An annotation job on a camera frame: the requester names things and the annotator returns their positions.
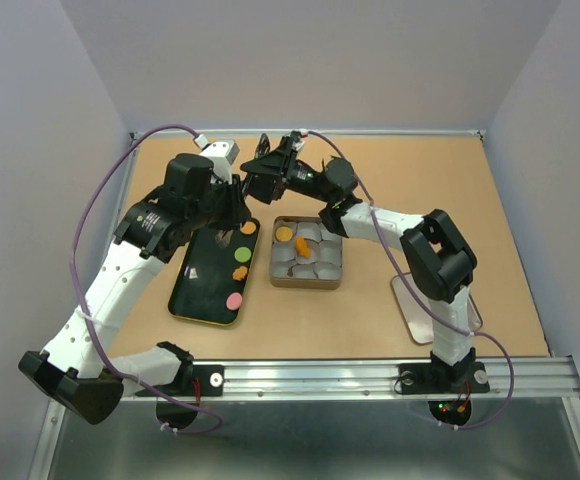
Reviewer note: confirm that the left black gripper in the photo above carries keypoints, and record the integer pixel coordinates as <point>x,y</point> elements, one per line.
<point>238,212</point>

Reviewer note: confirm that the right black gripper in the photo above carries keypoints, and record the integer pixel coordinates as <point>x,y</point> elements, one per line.
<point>267,169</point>

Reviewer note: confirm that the metal serving tongs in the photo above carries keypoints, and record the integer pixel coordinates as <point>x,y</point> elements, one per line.
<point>223,238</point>

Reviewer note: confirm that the orange round sandwich cookie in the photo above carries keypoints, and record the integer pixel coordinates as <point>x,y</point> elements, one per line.
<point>284,234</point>

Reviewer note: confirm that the orange fish cookie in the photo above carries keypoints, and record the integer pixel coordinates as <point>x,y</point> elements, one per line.
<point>303,248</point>

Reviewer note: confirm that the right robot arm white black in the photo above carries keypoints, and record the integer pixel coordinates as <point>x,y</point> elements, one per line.
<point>440,261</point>

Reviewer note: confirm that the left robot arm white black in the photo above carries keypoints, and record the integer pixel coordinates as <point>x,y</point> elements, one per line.
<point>73,368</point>

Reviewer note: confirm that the orange round cookie at back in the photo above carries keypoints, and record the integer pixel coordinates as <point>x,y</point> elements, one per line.
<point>248,228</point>

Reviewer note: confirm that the green round cookie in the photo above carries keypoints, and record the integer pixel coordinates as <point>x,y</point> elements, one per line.
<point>243,254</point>

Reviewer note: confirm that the dark green metal tray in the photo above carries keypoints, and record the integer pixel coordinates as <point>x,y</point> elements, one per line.
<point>205,278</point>

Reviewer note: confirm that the white paper cookie cups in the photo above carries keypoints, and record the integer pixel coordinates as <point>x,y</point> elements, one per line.
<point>306,250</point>

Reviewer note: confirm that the small orange shaped cookie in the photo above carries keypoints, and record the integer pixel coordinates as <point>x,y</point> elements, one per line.
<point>240,273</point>

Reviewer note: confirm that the pink round cookie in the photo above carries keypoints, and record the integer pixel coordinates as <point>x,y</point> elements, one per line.
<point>234,301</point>

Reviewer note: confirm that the gold tin lid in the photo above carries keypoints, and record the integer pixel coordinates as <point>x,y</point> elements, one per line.
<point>419,323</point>

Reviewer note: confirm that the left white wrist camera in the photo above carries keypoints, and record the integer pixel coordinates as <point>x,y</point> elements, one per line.
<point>219,151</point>

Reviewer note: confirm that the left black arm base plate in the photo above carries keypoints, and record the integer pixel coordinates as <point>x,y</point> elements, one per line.
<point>204,380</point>

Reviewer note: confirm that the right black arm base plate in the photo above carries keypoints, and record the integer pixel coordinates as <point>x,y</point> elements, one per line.
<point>427,379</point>

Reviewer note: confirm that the aluminium frame rail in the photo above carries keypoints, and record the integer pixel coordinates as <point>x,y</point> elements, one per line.
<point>329,380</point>

